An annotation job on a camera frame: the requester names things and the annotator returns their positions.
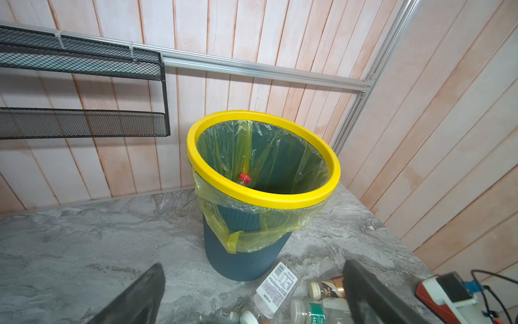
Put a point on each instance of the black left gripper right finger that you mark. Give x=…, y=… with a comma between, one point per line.
x=370, y=301

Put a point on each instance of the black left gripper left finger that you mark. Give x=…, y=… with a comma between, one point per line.
x=138, y=303

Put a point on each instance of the clear bottle green neck label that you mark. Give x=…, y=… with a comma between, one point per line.
x=326, y=311

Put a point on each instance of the red cap labelled bottle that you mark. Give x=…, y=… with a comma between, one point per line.
x=244, y=179

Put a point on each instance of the teal bin with yellow rim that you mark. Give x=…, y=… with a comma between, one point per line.
x=244, y=267

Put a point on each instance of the yellow bin liner bag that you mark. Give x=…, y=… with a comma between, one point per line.
x=278, y=162

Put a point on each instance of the red flat box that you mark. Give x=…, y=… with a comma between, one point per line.
x=437, y=303

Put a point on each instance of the aluminium frame rail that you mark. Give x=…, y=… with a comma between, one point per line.
x=257, y=55

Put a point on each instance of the black mesh wall basket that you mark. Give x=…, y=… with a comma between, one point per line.
x=56, y=85

